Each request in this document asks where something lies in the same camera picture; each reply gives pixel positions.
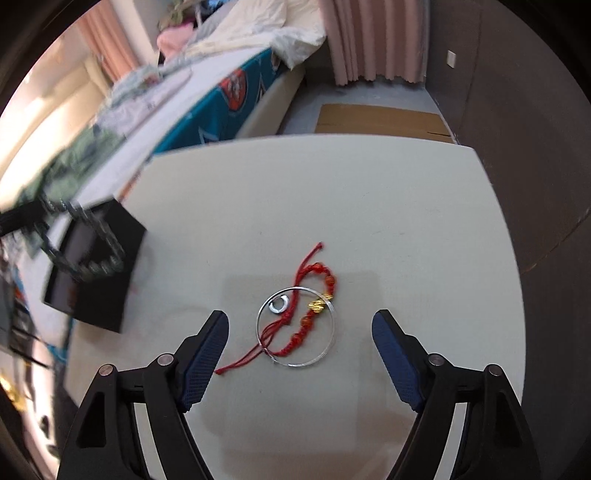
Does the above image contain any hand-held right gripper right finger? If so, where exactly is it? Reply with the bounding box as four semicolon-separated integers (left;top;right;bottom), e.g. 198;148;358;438
372;309;541;480

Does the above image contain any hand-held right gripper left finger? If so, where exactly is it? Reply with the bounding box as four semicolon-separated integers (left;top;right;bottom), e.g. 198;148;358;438
56;310;230;480

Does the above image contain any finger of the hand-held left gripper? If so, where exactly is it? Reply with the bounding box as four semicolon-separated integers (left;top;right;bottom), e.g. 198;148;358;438
0;198;49;238

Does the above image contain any green bead bracelet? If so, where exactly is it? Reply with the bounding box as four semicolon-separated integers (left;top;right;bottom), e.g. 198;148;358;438
39;194;125;280

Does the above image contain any thin silver bangle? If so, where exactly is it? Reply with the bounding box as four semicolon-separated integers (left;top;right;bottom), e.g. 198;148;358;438
257;286;336;368

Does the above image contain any black square gift box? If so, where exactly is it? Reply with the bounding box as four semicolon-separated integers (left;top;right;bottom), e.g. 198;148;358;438
42;198;147;333

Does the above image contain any red cord bracelet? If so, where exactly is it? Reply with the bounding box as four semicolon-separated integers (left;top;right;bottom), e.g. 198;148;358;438
215;242;338;374

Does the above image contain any green clothing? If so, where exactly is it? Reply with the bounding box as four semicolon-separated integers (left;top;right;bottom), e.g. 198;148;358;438
14;129;121;217

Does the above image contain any beige padded headboard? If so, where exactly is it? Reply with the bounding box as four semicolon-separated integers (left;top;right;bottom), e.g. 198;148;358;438
0;60;112;185

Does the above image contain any white patterned garment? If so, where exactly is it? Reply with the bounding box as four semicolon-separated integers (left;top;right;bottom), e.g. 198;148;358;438
115;69;192;121

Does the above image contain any pink curtain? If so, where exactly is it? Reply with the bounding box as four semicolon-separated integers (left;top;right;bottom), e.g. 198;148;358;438
318;0;428;87
76;9;139;84

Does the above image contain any pink cloth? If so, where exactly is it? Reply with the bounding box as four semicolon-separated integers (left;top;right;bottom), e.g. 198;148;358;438
156;23;195;54

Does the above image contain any bed with teal printed sheet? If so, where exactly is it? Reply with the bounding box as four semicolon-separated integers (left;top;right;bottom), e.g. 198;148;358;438
0;0;328;370

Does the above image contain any flattened brown cardboard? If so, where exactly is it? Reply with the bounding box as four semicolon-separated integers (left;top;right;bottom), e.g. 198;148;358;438
315;104;455;144

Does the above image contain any dark wooden wardrobe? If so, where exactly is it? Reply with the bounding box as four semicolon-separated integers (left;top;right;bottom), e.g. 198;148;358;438
425;0;591;416

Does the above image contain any white quilt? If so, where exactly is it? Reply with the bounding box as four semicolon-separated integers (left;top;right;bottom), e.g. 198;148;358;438
194;0;328;70

